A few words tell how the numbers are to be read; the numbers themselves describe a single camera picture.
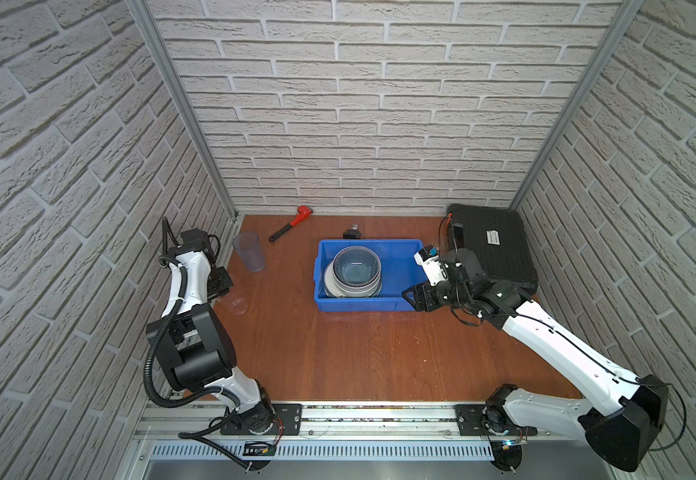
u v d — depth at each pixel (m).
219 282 0.77
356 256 0.91
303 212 1.18
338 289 0.88
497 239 1.03
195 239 0.63
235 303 0.95
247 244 1.08
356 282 0.88
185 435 0.62
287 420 0.73
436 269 0.65
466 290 0.55
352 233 1.14
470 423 0.74
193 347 0.47
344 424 0.74
